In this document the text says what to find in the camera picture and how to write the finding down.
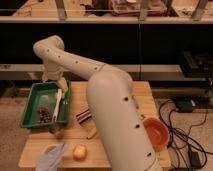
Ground light blue towel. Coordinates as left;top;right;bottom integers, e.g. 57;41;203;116
35;143;68;171

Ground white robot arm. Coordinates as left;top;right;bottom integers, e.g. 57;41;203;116
33;36;163;171

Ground green plastic tray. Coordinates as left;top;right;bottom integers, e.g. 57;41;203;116
20;82;71;129

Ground dark red berry cluster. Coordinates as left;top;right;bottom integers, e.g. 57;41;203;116
37;107;50;123

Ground striped black red block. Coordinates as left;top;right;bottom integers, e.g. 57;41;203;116
76;109;92;124

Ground yellow corn cob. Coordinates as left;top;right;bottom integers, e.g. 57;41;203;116
86;127;97;140

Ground yellow apple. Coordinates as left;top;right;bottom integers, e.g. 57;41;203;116
72;144;87;160

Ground orange bowl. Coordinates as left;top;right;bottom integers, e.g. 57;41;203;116
143;118;170;151

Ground dark blue box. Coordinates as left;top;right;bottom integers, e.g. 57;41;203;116
174;97;195;113

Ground black equipment on shelf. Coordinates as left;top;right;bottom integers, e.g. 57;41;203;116
179;51;213;78

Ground black power adapter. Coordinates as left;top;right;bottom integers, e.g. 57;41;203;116
188;150;201;167

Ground black cables on floor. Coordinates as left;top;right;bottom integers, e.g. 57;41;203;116
157;98;213;171

